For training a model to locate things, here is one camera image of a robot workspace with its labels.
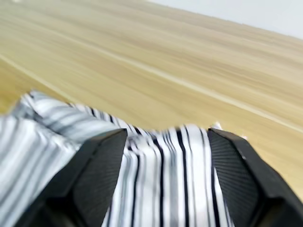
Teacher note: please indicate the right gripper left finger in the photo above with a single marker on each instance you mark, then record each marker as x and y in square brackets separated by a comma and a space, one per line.
[90, 179]

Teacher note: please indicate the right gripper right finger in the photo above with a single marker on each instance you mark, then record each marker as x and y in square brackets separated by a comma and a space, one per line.
[243, 175]

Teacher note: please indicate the black and white striped T-shirt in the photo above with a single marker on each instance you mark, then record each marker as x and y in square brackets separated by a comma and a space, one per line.
[165, 179]

